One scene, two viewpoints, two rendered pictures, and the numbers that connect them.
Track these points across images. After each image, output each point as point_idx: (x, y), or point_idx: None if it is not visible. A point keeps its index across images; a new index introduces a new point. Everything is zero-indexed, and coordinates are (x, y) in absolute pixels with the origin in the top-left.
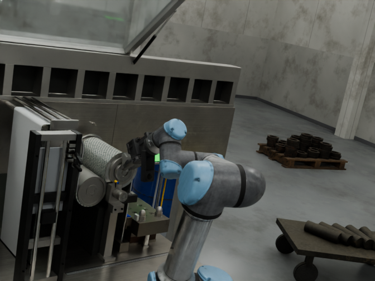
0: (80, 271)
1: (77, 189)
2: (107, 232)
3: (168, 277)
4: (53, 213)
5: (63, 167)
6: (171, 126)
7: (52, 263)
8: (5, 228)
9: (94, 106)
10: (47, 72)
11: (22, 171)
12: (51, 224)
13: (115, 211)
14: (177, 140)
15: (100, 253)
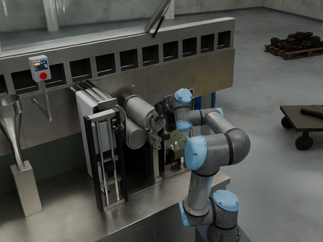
0: (139, 191)
1: (127, 139)
2: (153, 163)
3: (191, 208)
4: (111, 164)
5: (111, 134)
6: (179, 96)
7: None
8: (89, 167)
9: (131, 74)
10: (93, 60)
11: None
12: None
13: (155, 149)
14: (185, 104)
15: (151, 175)
